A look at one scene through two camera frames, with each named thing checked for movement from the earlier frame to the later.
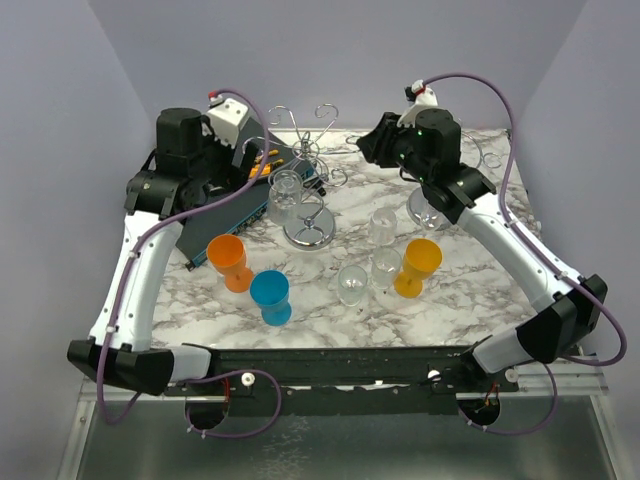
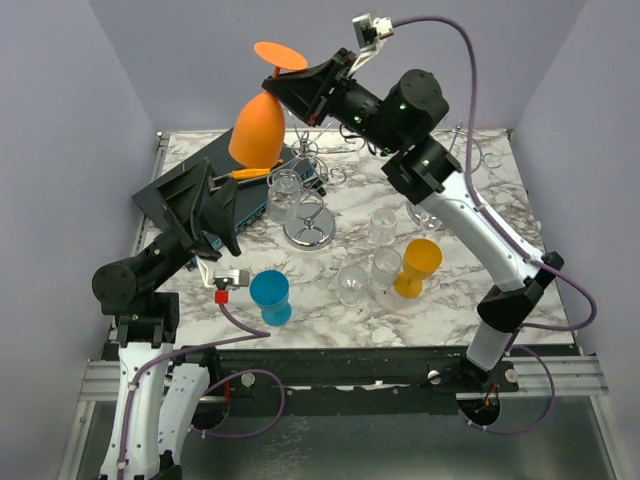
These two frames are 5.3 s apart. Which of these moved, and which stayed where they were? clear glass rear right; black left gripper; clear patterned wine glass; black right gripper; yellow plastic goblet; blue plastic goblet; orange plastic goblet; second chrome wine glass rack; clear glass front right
Moved: orange plastic goblet; black right gripper; black left gripper
Stayed: clear glass rear right; blue plastic goblet; yellow plastic goblet; second chrome wine glass rack; clear glass front right; clear patterned wine glass
